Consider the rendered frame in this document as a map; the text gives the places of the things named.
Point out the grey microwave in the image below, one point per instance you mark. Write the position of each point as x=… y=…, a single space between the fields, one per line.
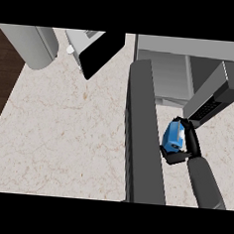
x=198 y=79

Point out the dark grey microwave door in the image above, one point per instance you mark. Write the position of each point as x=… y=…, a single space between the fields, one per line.
x=143 y=134

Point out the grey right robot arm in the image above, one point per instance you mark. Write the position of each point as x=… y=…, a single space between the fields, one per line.
x=205 y=185

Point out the blue milk carton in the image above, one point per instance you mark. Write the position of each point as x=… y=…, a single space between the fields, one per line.
x=172 y=137

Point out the pale grey cylinder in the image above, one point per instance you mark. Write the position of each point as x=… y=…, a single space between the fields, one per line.
x=32 y=44

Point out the grey toaster oven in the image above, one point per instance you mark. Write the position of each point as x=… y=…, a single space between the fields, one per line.
x=94 y=51

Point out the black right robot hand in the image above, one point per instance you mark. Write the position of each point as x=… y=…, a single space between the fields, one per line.
x=192 y=141

